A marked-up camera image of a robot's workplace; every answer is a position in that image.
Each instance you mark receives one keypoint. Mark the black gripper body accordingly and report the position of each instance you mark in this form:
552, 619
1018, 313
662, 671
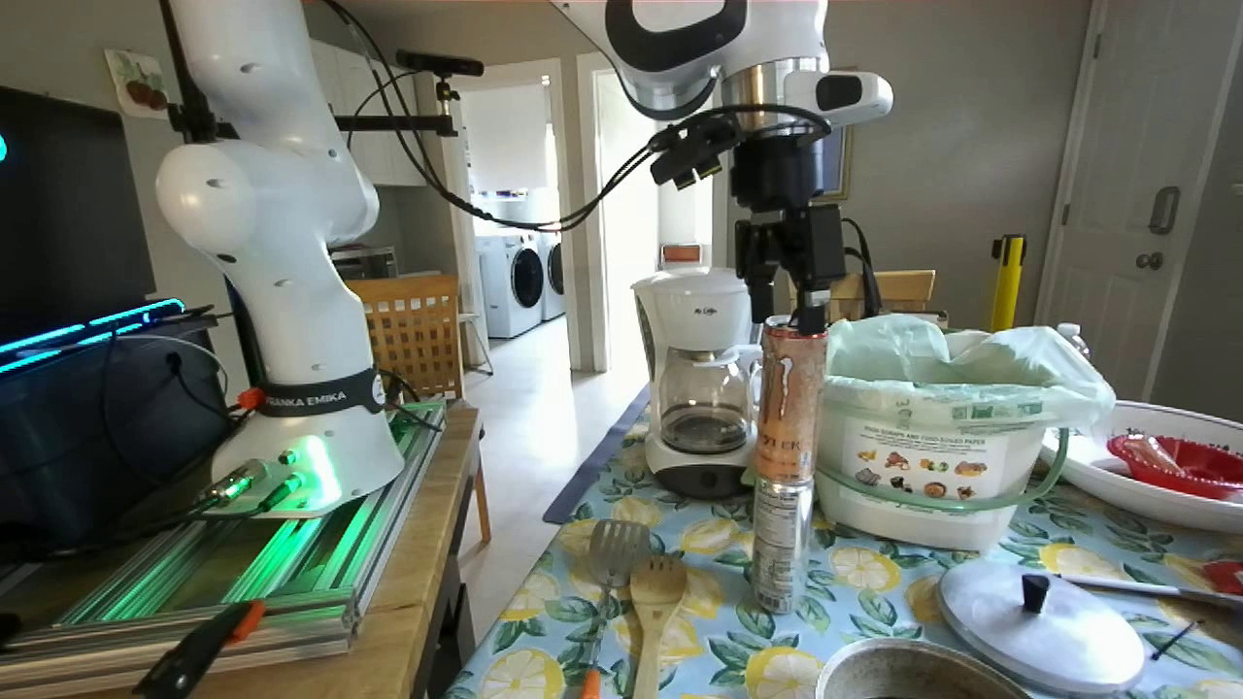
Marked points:
798, 240

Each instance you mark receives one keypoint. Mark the aluminium robot base platform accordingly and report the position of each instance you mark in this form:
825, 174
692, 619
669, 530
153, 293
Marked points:
258, 567

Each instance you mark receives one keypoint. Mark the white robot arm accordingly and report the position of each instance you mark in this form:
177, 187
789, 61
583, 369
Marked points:
273, 196

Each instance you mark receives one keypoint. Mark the silver can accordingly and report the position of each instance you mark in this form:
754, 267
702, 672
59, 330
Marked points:
781, 545

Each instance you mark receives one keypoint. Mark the white coffee maker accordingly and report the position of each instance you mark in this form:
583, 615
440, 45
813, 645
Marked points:
692, 322

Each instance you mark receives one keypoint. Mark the yellow lattice back chair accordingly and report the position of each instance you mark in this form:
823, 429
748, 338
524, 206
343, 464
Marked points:
899, 293
415, 330

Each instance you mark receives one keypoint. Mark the white compost bin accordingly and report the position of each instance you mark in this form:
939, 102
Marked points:
933, 479

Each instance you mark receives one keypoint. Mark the white washing machine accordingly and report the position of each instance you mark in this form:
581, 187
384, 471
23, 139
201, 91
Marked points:
508, 276
556, 275

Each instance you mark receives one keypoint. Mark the lemon print tablecloth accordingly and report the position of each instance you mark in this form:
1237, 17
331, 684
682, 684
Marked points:
858, 606

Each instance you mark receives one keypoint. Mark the white door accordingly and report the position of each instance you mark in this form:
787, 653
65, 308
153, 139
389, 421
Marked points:
1139, 130

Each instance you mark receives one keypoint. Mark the small metal saucepan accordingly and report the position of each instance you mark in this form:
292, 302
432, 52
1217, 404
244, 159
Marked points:
906, 672

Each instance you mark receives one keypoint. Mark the metal pot lid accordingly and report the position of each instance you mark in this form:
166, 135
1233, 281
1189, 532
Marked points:
1022, 636

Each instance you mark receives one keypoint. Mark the red plate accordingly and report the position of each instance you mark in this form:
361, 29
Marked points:
1178, 464

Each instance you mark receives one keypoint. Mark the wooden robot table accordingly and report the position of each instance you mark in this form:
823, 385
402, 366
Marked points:
415, 606

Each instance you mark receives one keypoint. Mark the black computer case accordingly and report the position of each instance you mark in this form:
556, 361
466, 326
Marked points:
93, 429

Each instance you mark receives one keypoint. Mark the black monitor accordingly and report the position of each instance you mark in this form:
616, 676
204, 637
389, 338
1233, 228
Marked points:
65, 206

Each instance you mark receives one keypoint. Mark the yellow post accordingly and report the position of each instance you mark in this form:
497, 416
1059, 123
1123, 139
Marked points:
1007, 276

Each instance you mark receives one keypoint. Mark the black stereo camera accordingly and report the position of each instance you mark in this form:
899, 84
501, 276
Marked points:
440, 65

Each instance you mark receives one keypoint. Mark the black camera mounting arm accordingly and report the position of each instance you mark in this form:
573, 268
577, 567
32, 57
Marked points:
389, 126

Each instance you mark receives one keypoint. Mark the small wall picture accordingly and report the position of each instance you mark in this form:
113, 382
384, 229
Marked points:
142, 84

